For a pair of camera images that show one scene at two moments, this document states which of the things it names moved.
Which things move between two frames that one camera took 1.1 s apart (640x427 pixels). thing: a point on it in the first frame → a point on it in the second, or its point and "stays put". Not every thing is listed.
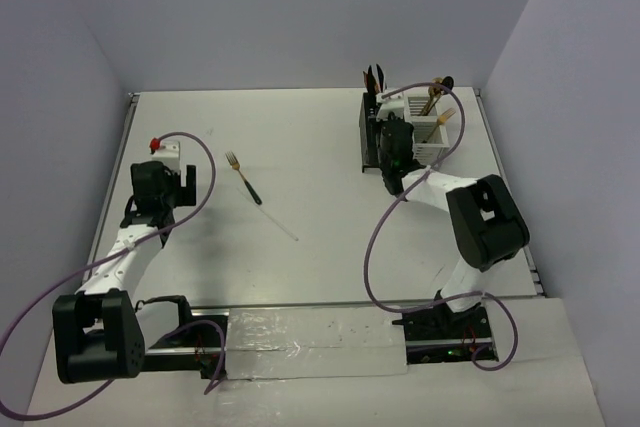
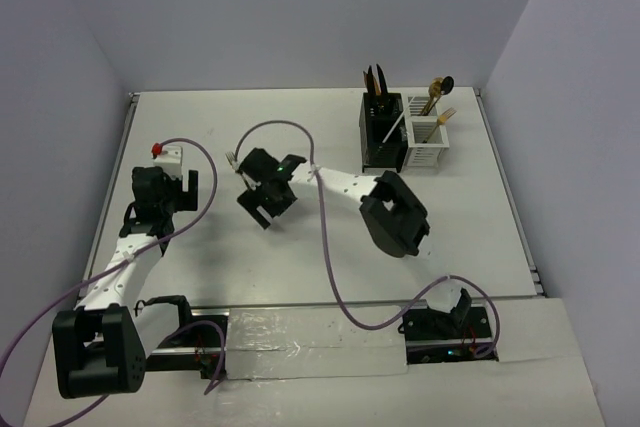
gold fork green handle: x=233 y=160 stays put
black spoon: x=448 y=81 stays put
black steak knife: x=371 y=83 stays put
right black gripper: x=390 y=116 → x=251 y=200
